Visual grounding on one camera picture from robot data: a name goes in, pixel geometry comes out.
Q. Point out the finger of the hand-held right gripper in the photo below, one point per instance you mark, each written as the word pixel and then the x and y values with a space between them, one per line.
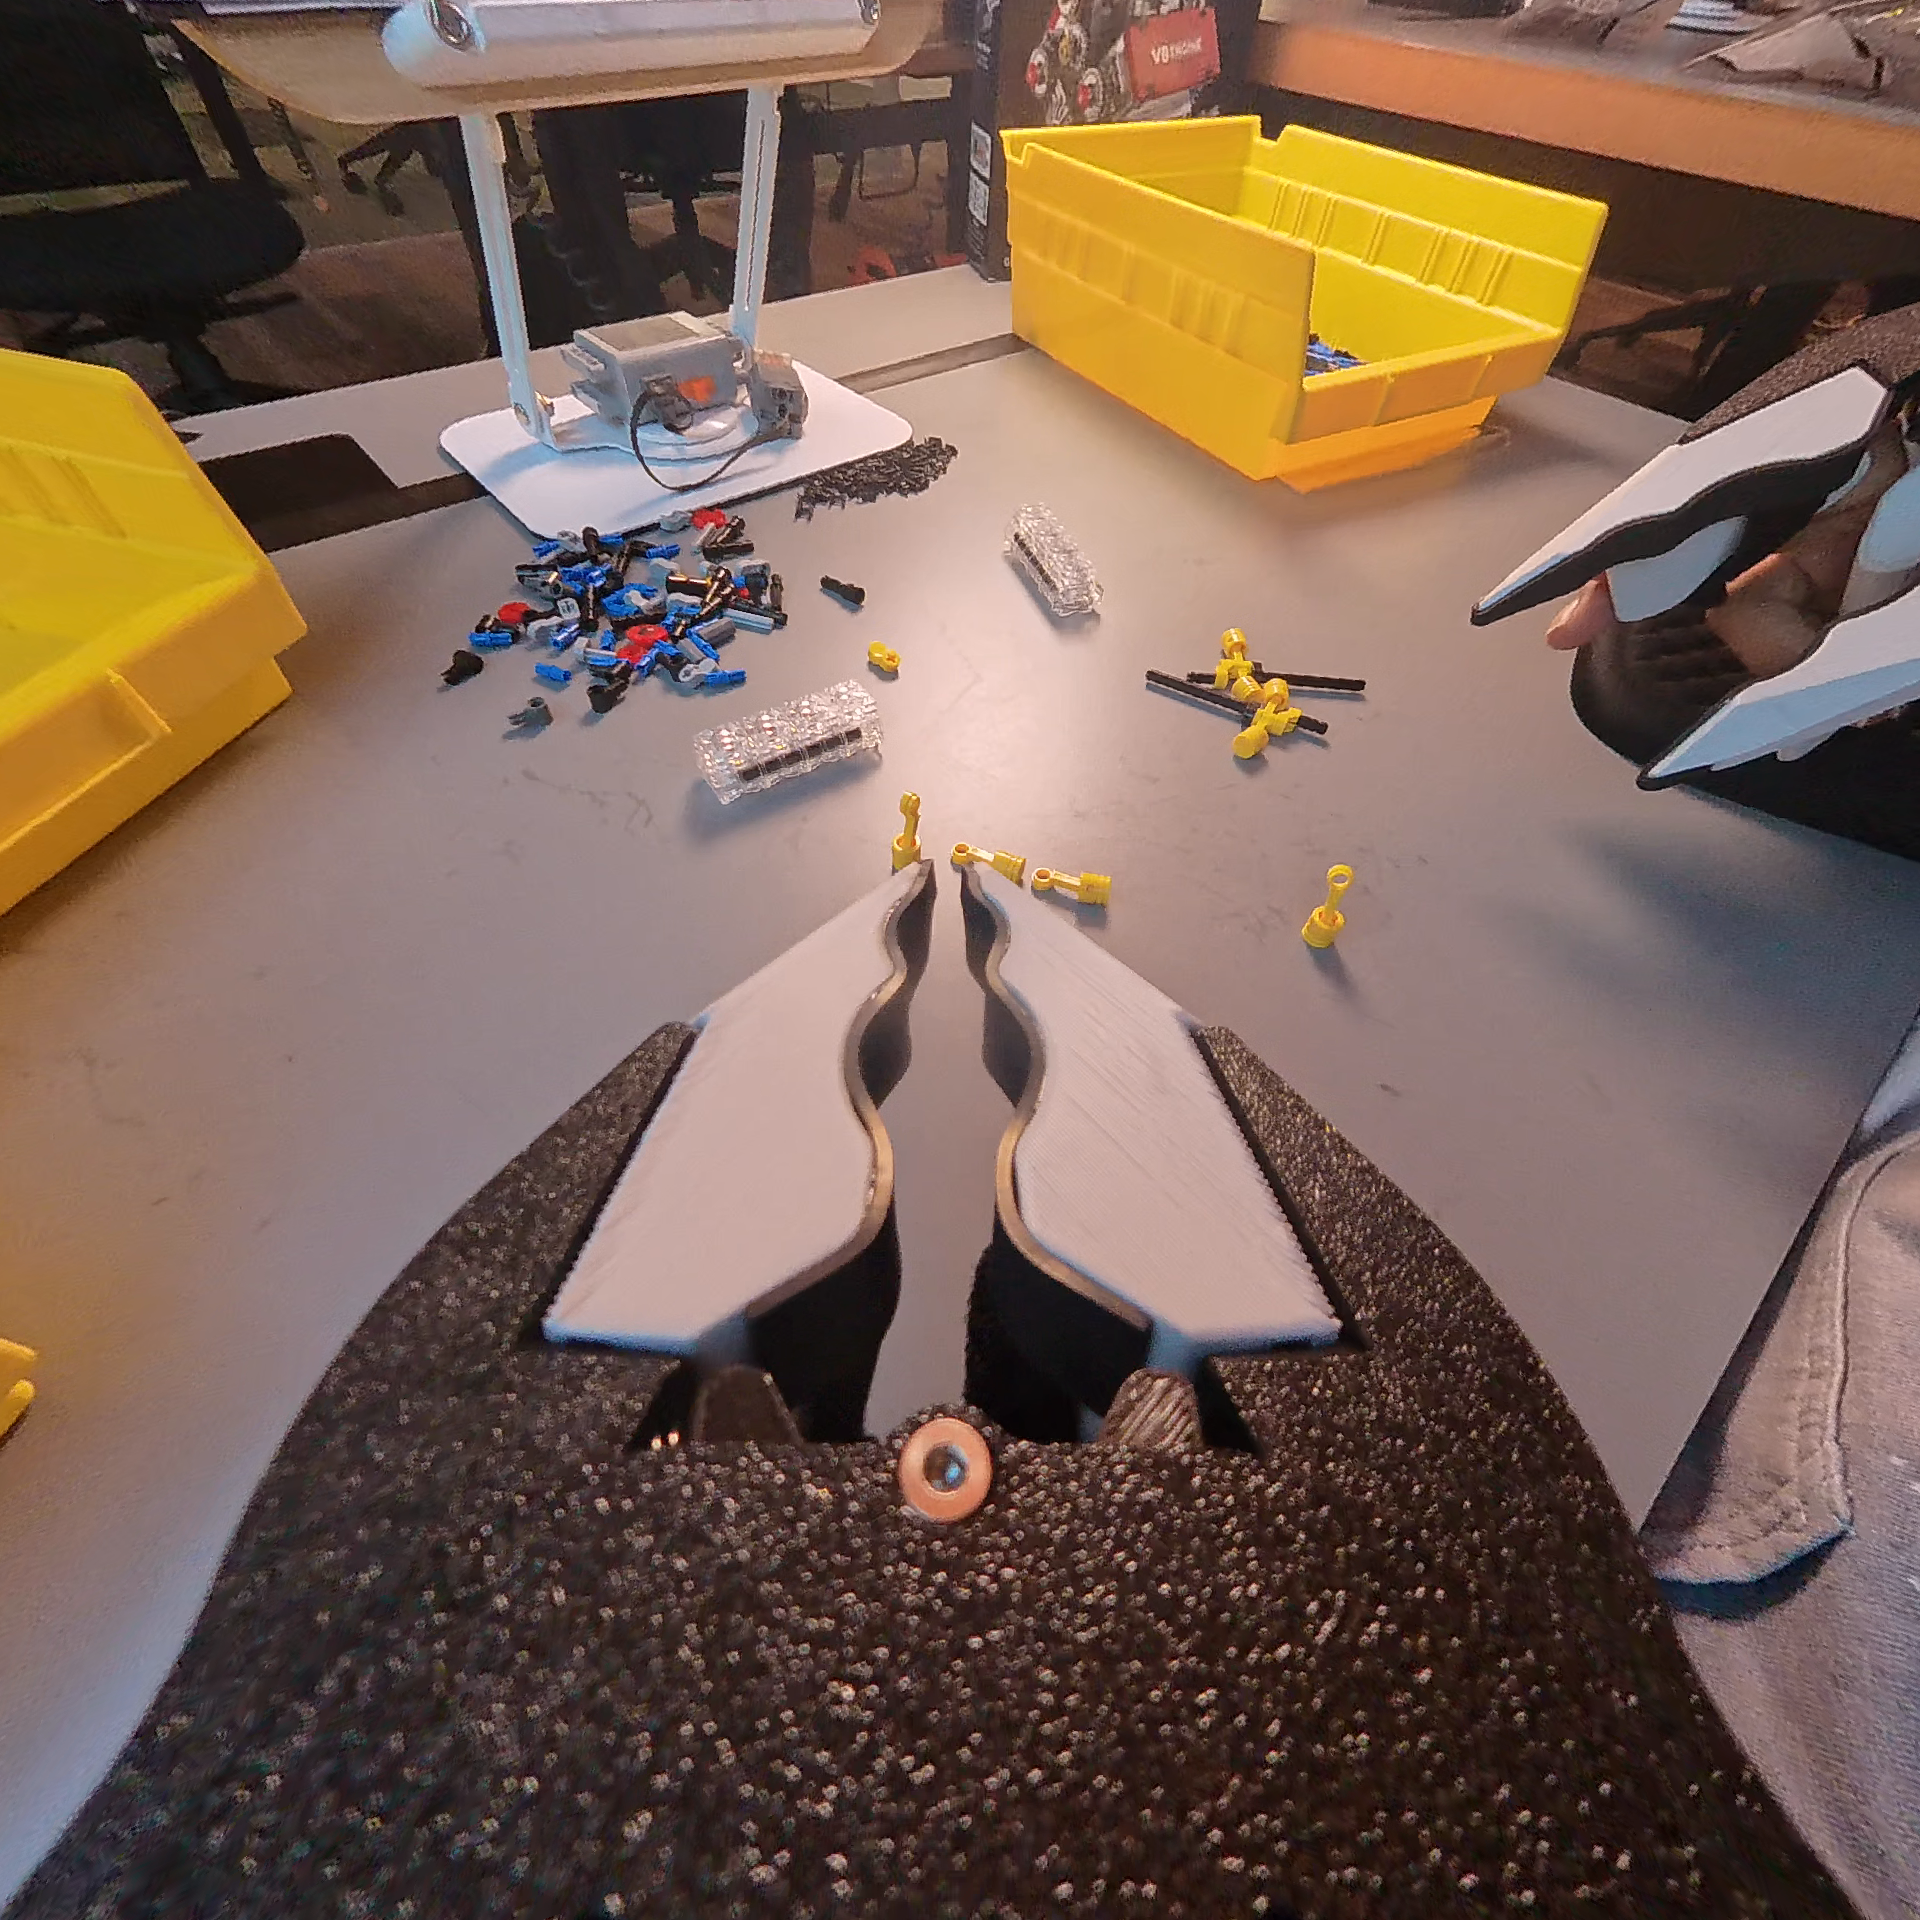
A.
pixel 1741 487
pixel 1815 699

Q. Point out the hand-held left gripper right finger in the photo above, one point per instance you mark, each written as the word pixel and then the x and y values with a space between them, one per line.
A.
pixel 1156 1185

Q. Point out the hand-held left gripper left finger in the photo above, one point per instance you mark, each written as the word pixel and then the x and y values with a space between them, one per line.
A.
pixel 720 1185

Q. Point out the black axle with yellow pistons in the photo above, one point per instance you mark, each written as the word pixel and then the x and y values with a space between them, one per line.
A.
pixel 1259 734
pixel 1232 653

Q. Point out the grey desk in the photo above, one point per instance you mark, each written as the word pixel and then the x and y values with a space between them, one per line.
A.
pixel 451 1050

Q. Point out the person's right hand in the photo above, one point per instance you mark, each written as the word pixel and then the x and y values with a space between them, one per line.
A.
pixel 1792 580

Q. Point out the wooden table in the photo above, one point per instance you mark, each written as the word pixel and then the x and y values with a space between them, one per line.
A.
pixel 1501 137

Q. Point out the group of blue pins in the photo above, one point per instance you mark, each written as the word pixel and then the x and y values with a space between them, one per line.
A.
pixel 1334 355

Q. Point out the pile of clear plastic bags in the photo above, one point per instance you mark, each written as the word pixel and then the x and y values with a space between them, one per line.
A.
pixel 1769 53

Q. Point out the clear cylinder block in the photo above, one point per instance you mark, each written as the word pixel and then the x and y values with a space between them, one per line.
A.
pixel 787 746
pixel 1052 564

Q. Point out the pile of mixed small bricks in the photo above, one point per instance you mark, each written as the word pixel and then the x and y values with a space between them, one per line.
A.
pixel 645 601

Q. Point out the person's grey sweatshirt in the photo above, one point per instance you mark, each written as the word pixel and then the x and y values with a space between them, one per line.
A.
pixel 1830 1349

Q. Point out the pile of black pins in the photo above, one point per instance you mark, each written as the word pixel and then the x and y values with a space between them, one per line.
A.
pixel 885 475

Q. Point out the black toy engine box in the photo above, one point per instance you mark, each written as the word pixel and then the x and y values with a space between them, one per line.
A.
pixel 1110 77

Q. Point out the white book stand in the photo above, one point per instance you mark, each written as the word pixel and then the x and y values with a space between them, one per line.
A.
pixel 863 429

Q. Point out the grey toy motor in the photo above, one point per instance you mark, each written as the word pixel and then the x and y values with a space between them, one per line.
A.
pixel 780 395

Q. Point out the grey battery box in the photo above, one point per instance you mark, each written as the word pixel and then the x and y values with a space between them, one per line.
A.
pixel 630 359

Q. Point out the black office chair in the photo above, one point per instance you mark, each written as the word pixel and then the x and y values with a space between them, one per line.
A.
pixel 630 165
pixel 120 182

